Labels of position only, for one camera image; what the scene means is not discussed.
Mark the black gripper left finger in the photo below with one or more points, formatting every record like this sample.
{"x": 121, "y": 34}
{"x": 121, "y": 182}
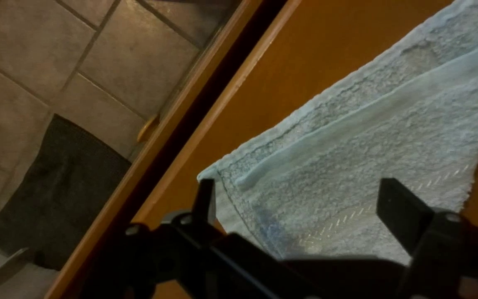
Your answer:
{"x": 156, "y": 260}

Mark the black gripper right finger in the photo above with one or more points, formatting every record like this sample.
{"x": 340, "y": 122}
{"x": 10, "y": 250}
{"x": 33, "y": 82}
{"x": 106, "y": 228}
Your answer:
{"x": 448, "y": 250}

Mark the light blue terry towel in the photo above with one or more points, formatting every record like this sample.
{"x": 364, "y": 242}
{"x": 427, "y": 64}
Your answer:
{"x": 360, "y": 139}

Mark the dark grey floor mat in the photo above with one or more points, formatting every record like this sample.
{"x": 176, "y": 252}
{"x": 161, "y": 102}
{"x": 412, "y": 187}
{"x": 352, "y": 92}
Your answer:
{"x": 57, "y": 194}

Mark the round wooden drawer knob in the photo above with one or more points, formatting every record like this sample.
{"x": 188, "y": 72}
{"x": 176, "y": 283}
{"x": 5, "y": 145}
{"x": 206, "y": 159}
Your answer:
{"x": 148, "y": 127}

